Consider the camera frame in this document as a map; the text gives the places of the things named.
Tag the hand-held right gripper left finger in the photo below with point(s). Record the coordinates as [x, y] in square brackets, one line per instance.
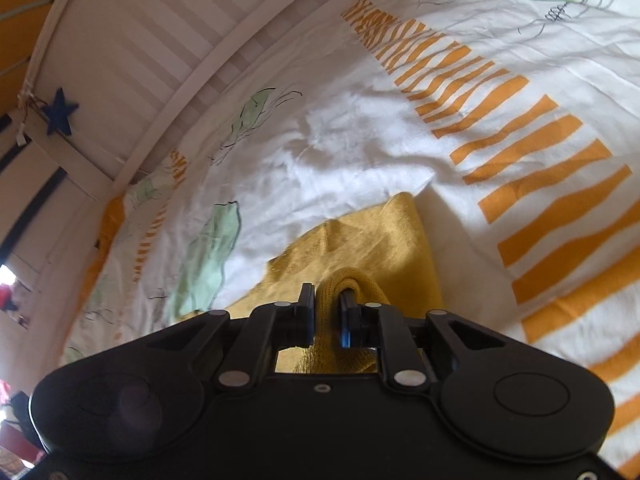
[306, 320]

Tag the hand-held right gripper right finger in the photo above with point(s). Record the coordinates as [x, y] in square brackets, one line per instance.
[346, 325]

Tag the yellow knit sweater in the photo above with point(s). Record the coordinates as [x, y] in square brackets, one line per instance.
[370, 245]

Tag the white leaf and stripe duvet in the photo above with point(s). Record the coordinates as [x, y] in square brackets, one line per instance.
[350, 150]

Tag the white wooden bed frame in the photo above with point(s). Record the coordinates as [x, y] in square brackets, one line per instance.
[150, 35]

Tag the blue star decoration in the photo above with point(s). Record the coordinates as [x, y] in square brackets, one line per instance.
[61, 112]

